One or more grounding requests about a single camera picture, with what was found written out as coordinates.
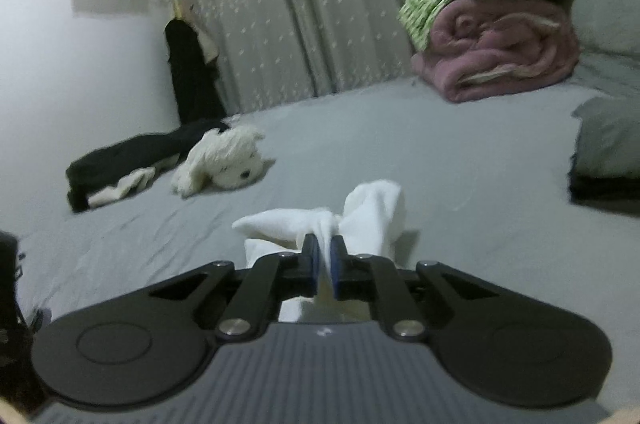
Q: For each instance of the pink folded blanket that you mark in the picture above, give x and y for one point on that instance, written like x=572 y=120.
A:
x=481 y=48

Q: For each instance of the white printed t-shirt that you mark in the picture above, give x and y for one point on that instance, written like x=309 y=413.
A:
x=372 y=221

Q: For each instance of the dark clutter beside bed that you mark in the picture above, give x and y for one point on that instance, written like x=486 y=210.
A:
x=19 y=383

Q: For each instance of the white plush dog toy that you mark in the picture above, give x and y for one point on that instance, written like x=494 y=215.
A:
x=227 y=160

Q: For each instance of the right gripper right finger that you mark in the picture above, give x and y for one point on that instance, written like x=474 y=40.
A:
x=375 y=280

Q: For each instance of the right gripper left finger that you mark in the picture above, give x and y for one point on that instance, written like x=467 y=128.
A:
x=272 y=280

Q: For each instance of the black and white folded garment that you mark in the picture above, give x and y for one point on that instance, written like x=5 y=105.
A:
x=105 y=166

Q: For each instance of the black hanging garment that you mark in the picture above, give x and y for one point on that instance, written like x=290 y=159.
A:
x=193 y=81

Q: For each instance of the grey bed sheet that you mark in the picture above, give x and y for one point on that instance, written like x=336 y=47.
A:
x=485 y=187

